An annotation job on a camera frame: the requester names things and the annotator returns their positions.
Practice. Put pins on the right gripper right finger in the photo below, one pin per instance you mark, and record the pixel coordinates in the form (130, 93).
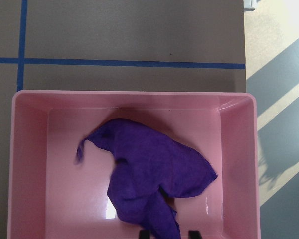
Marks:
(194, 234)

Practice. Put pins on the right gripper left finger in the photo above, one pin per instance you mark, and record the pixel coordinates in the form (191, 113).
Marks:
(144, 234)

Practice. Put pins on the purple microfiber cloth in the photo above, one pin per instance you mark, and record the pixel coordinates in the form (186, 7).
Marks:
(150, 167)

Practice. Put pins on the pink plastic bin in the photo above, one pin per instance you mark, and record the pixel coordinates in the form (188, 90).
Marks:
(51, 196)

